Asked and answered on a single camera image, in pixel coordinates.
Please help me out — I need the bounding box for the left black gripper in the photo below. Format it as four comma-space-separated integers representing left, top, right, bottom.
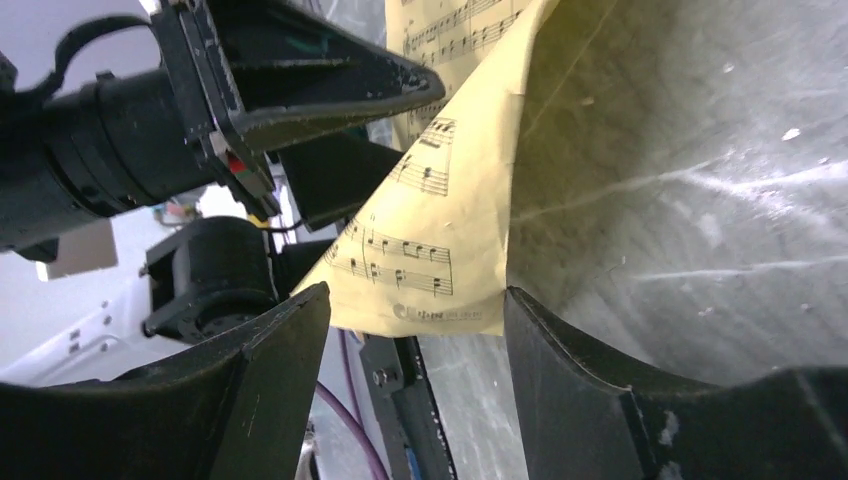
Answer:
150, 1, 445, 219

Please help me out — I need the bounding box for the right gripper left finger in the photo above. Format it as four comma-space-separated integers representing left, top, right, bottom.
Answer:
1, 283, 331, 479

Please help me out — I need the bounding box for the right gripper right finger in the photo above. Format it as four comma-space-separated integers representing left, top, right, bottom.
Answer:
504, 287, 847, 479

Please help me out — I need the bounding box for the yellow paper sheet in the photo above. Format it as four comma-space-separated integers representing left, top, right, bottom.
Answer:
305, 1, 555, 337

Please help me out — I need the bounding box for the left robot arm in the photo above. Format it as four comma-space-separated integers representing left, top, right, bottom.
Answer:
1, 1, 445, 387

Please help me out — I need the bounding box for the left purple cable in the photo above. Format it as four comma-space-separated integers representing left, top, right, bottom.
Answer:
314, 327, 392, 480

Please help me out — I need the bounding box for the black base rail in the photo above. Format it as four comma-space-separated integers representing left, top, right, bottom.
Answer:
359, 335, 458, 480

